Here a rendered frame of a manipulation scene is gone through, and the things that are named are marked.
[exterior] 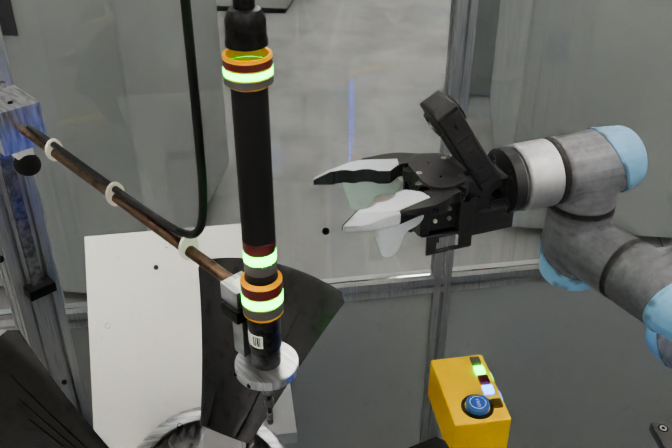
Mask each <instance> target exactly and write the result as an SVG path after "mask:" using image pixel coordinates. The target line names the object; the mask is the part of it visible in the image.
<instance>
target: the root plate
mask: <svg viewBox="0 0 672 448"><path fill-rule="evenodd" d="M198 448H246V443H245V442H242V441H239V440H236V439H233V438H231V437H228V436H226V435H223V434H221V433H218V432H216V431H213V430H211V429H209V428H206V427H204V429H203V431H202V435H201V439H200V443H199V447H198Z"/></svg>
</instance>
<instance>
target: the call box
mask: <svg viewBox="0 0 672 448"><path fill-rule="evenodd" d="M474 356H479V358H480V360H481V362H482V363H481V365H483V367H484V369H485V371H486V374H481V375H488V378H489V380H490V384H491V385H492V386H493V389H494V391H495V393H494V394H486V395H485V394H484V391H483V389H482V385H489V384H482V385H481V384H480V382H479V380H478V376H479V375H476V373H475V371H474V369H473V367H474V366H480V365H472V364H471V362H470V359H469V358H470V357H474ZM471 395H484V397H485V398H486V399H487V400H488V401H489V403H490V407H489V411H488V413H486V414H485V415H474V414H471V413H470V412H469V411H468V410H467V409H466V400H467V397H469V396H471ZM428 397H429V400H430V402H431V405H432V408H433V411H434V414H435V417H436V420H437V422H438V425H439V428H440V431H441V434H442V437H443V440H444V441H446V443H447V445H448V446H449V448H507V442H508V436H509V430H510V424H511V417H510V415H509V413H508V410H507V408H506V406H505V404H504V402H503V400H502V397H501V395H500V393H499V391H498V389H497V387H496V384H495V382H494V380H493V378H492V376H491V374H490V371H489V369H488V367H487V365H486V363H485V360H484V358H483V356H482V355H473V356H464V357H455V358H446V359H437V360H432V361H431V363H430V374H429V386H428ZM494 398H500V399H501V401H502V403H503V407H502V408H493V406H492V404H491V402H490V399H494Z"/></svg>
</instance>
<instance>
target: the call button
mask: <svg viewBox="0 0 672 448"><path fill-rule="evenodd" d="M489 407H490V403H489V401H488V400H487V399H486V398H485V397H484V395H471V396H469V397H467V400H466V409H467V410H468V411H469V412H470V413H471V414H474V415H485V414H486V413H488V411H489Z"/></svg>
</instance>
